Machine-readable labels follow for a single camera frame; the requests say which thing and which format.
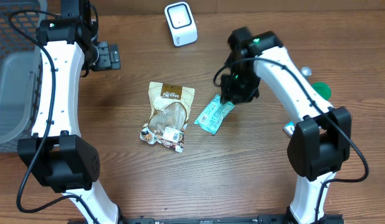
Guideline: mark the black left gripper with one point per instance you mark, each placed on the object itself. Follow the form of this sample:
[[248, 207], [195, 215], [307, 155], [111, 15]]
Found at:
[[111, 56]]

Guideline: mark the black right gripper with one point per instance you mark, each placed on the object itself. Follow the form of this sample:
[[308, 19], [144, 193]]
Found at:
[[239, 94]]

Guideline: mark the teal white snack packet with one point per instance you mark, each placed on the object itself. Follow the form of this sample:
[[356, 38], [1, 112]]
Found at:
[[213, 115]]

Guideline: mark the teal small carton box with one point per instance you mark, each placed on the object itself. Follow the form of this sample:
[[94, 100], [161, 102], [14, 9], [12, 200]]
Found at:
[[289, 128]]

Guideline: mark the clear plastic container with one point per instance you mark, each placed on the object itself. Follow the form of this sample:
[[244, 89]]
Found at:
[[306, 71]]

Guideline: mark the brown Pantree snack packet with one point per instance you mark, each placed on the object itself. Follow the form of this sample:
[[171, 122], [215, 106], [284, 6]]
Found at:
[[170, 106]]

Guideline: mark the green lid spice jar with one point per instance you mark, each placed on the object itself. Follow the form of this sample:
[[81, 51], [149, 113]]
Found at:
[[322, 89]]

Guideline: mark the brown white snack wrapper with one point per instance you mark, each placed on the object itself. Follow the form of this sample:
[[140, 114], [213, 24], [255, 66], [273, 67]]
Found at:
[[170, 137]]

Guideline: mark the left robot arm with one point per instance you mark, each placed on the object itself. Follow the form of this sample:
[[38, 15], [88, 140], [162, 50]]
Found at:
[[55, 153]]

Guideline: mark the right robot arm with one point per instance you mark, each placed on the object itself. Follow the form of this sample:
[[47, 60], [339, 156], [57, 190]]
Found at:
[[319, 144]]

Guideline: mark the white barcode scanner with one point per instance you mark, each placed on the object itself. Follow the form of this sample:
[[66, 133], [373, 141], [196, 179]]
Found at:
[[181, 23]]

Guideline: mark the grey plastic mesh basket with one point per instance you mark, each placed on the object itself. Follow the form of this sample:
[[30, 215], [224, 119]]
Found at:
[[20, 70]]

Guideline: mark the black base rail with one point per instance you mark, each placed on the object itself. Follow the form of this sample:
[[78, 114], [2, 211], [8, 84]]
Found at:
[[205, 220]]

